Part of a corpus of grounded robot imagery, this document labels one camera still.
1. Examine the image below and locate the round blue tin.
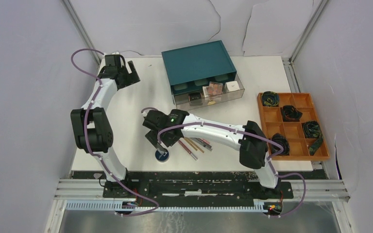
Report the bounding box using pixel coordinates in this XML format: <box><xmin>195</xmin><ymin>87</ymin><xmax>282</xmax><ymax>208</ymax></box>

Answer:
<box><xmin>155</xmin><ymin>150</ymin><xmax>170</xmax><ymax>163</ymax></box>

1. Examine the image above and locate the clear acrylic drawer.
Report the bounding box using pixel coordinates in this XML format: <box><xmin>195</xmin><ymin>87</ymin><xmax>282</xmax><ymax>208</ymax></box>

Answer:
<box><xmin>171</xmin><ymin>74</ymin><xmax>245</xmax><ymax>111</ymax></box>

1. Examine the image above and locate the black square powder compact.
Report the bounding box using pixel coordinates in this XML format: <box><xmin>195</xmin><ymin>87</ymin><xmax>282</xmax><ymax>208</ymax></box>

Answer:
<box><xmin>188</xmin><ymin>92</ymin><xmax>203</xmax><ymax>106</ymax></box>

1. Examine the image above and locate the eyeshadow palette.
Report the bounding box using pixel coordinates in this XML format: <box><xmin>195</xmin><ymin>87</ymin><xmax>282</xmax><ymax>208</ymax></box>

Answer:
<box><xmin>208</xmin><ymin>82</ymin><xmax>223</xmax><ymax>95</ymax></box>

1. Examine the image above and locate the brown square blush compact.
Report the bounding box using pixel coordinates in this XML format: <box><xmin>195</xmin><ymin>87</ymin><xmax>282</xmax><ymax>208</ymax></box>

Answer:
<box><xmin>203</xmin><ymin>86</ymin><xmax>222</xmax><ymax>104</ymax></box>

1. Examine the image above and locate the white cube box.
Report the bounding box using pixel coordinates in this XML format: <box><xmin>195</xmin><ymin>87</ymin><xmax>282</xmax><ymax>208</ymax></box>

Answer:
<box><xmin>224</xmin><ymin>81</ymin><xmax>240</xmax><ymax>93</ymax></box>

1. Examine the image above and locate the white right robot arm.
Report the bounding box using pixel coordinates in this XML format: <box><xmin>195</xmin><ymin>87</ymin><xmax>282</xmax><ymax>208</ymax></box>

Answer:
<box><xmin>141</xmin><ymin>107</ymin><xmax>283</xmax><ymax>198</ymax></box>

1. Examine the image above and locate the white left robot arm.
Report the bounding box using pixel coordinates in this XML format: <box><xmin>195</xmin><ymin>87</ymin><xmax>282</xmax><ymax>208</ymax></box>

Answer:
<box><xmin>70</xmin><ymin>53</ymin><xmax>140</xmax><ymax>198</ymax></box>

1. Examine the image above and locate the grey makeup pencil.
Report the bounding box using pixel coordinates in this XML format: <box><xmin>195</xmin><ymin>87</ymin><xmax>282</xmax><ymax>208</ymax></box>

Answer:
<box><xmin>191</xmin><ymin>138</ymin><xmax>212</xmax><ymax>151</ymax></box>

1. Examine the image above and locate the red silver lip pencil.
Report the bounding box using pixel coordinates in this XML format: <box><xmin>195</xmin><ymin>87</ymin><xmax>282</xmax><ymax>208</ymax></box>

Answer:
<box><xmin>178</xmin><ymin>140</ymin><xmax>198</xmax><ymax>161</ymax></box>

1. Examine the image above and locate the gold pencil left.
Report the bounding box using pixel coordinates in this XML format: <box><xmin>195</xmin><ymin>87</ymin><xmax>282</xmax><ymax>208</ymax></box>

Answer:
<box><xmin>184</xmin><ymin>138</ymin><xmax>197</xmax><ymax>151</ymax></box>

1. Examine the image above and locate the gold pencil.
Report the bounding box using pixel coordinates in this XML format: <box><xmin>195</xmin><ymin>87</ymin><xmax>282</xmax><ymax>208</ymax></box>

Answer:
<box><xmin>188</xmin><ymin>138</ymin><xmax>204</xmax><ymax>153</ymax></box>
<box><xmin>184</xmin><ymin>138</ymin><xmax>197</xmax><ymax>151</ymax></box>

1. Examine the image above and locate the gold pencil right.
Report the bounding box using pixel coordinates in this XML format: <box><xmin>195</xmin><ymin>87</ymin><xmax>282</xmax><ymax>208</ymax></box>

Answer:
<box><xmin>188</xmin><ymin>138</ymin><xmax>204</xmax><ymax>153</ymax></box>

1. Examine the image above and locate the teal drawer organizer box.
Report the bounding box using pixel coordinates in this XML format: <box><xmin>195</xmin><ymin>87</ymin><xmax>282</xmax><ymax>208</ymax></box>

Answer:
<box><xmin>161</xmin><ymin>40</ymin><xmax>237</xmax><ymax>96</ymax></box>

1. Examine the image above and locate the rolled dark tie bottom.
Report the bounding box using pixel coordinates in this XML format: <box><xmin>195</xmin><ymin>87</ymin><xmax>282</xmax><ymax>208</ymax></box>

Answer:
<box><xmin>271</xmin><ymin>133</ymin><xmax>290</xmax><ymax>156</ymax></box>

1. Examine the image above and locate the rolled dark tie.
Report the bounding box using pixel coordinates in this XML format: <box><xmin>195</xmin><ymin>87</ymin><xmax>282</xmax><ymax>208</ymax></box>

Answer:
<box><xmin>271</xmin><ymin>133</ymin><xmax>290</xmax><ymax>156</ymax></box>
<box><xmin>261</xmin><ymin>91</ymin><xmax>280</xmax><ymax>107</ymax></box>
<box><xmin>302</xmin><ymin>120</ymin><xmax>324</xmax><ymax>156</ymax></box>
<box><xmin>281</xmin><ymin>105</ymin><xmax>303</xmax><ymax>122</ymax></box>

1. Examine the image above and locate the rolled dark tie top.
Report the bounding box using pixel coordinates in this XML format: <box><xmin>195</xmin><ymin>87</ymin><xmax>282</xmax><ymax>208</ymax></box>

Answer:
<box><xmin>261</xmin><ymin>91</ymin><xmax>280</xmax><ymax>107</ymax></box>

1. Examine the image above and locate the rolled dark tie middle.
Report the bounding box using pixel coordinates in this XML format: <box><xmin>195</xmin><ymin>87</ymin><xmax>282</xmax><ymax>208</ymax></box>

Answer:
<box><xmin>281</xmin><ymin>105</ymin><xmax>303</xmax><ymax>122</ymax></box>

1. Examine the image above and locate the orange compartment tray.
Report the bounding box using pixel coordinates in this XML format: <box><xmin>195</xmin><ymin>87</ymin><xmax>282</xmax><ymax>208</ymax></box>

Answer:
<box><xmin>257</xmin><ymin>93</ymin><xmax>330</xmax><ymax>161</ymax></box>

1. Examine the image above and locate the rolled dark tie right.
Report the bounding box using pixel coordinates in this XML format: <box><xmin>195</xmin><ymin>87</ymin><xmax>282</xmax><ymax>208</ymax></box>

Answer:
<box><xmin>302</xmin><ymin>120</ymin><xmax>324</xmax><ymax>156</ymax></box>

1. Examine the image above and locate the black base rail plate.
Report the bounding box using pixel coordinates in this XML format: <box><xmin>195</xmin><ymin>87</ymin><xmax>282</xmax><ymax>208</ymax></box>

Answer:
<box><xmin>70</xmin><ymin>170</ymin><xmax>329</xmax><ymax>208</ymax></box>

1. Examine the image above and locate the aluminium frame rail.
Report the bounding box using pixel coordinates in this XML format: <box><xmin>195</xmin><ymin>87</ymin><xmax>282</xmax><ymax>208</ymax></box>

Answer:
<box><xmin>60</xmin><ymin>0</ymin><xmax>95</xmax><ymax>49</ymax></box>

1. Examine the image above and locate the white cable duct strip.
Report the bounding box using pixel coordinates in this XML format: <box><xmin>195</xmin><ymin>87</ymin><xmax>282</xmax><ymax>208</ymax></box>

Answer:
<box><xmin>65</xmin><ymin>200</ymin><xmax>271</xmax><ymax>213</ymax></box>

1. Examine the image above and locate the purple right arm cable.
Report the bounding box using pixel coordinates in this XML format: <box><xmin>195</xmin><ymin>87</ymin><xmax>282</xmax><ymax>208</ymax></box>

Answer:
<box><xmin>140</xmin><ymin>107</ymin><xmax>307</xmax><ymax>218</ymax></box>

